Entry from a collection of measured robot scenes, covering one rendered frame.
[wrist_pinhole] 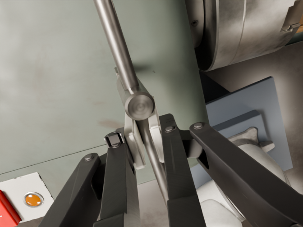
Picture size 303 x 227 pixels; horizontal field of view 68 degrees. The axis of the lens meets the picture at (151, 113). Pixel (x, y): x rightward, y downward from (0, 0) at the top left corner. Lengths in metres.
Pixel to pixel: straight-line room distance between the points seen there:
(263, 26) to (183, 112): 0.16
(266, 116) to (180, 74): 0.72
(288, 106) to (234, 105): 1.12
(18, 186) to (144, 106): 0.26
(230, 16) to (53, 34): 0.21
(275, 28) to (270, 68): 1.45
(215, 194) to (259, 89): 0.42
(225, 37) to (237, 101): 0.58
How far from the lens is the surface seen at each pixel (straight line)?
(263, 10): 0.34
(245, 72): 1.73
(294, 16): 0.39
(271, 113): 0.98
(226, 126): 0.87
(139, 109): 0.16
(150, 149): 0.19
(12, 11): 0.29
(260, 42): 0.38
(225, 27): 0.32
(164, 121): 0.17
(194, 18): 0.36
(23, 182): 0.37
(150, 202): 2.10
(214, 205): 0.75
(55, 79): 0.29
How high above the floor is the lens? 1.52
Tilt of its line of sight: 68 degrees down
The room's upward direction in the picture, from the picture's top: 170 degrees clockwise
